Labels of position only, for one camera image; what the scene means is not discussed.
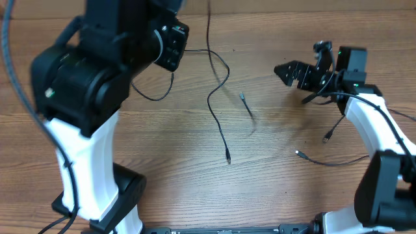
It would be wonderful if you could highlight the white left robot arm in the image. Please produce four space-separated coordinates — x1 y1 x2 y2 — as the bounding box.
31 0 189 233

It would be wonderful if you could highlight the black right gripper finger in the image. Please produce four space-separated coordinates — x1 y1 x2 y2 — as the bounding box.
274 65 304 86
280 60 307 70

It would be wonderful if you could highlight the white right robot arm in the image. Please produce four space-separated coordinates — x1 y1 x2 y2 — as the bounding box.
274 42 415 233

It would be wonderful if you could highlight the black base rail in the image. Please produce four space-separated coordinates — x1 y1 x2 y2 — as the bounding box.
144 221 324 234

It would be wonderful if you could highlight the black USB cable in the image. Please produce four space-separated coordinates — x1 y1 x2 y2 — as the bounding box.
131 0 232 164
294 108 416 167
239 92 254 120

